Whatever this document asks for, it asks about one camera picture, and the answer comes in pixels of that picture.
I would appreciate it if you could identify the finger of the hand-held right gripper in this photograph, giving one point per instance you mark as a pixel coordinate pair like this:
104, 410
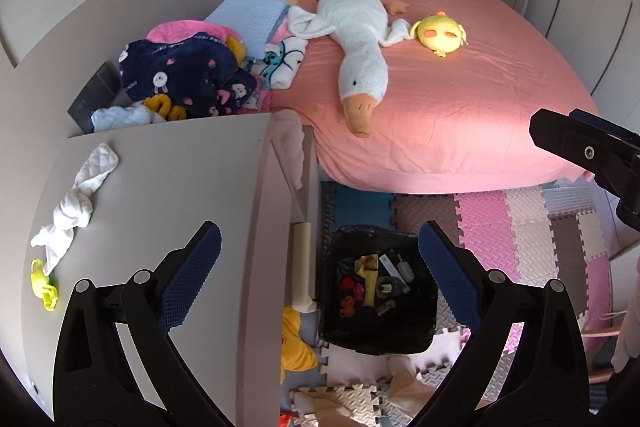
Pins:
575, 142
615, 127

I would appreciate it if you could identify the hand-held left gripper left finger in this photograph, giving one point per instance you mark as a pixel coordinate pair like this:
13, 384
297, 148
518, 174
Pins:
192, 277

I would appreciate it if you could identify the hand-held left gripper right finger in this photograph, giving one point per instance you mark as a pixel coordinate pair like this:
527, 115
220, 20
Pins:
450, 277

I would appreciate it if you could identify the black trash bin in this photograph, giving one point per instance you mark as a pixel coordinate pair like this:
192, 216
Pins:
400, 332

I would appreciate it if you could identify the foam floor mats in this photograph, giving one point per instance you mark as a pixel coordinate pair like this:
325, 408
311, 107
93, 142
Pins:
500, 227

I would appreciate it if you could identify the pink bed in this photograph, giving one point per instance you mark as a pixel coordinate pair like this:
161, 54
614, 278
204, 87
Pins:
475, 107

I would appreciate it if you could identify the yellow plush toy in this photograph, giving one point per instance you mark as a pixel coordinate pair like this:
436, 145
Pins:
295, 347

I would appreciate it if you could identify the white knotted cloth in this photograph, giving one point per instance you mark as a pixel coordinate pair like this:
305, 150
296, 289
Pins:
75, 207

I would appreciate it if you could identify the yellow-green frog toy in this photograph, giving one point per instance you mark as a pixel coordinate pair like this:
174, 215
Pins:
42, 287

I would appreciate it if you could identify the pale pink towel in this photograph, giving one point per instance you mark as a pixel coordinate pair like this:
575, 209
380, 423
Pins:
290, 147

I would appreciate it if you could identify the yellow plush piece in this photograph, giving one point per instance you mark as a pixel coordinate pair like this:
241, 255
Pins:
165, 107

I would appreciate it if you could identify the yellow chick plush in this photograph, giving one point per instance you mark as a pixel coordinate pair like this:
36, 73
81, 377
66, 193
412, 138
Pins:
440, 34

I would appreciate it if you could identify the light blue cloth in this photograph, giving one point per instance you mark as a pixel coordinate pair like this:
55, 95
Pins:
120, 118

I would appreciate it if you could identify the black panel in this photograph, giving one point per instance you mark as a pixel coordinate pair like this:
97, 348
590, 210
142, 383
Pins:
95, 99

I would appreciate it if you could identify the navy printed blanket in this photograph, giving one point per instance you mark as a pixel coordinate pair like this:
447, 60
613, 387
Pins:
185, 72

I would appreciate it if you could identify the white cartoon towel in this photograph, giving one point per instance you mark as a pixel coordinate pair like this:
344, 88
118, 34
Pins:
285, 62

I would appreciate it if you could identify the white goose plush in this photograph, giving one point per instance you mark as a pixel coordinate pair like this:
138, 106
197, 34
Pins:
355, 42

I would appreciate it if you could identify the bright pink cloth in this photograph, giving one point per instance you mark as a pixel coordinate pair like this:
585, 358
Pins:
175, 29

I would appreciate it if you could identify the folded light blue blanket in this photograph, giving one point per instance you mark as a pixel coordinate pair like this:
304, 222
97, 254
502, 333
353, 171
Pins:
245, 22

